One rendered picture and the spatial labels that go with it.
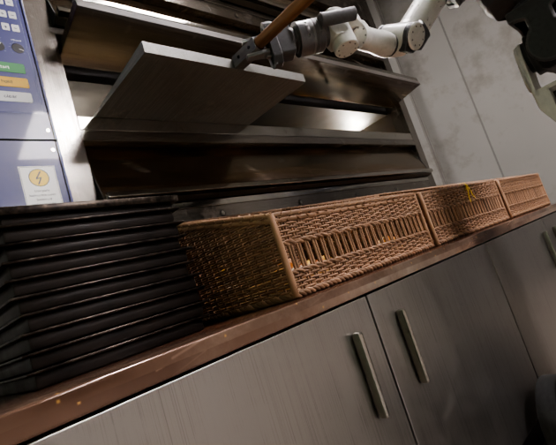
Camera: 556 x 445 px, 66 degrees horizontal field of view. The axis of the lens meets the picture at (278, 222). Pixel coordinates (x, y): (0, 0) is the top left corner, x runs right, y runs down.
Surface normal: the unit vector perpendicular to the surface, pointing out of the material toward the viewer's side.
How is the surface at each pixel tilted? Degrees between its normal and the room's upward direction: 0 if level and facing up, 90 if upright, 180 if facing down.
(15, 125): 90
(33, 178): 90
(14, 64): 90
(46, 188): 90
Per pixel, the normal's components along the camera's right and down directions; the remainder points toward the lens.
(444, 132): -0.65, 0.10
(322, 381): 0.65, -0.31
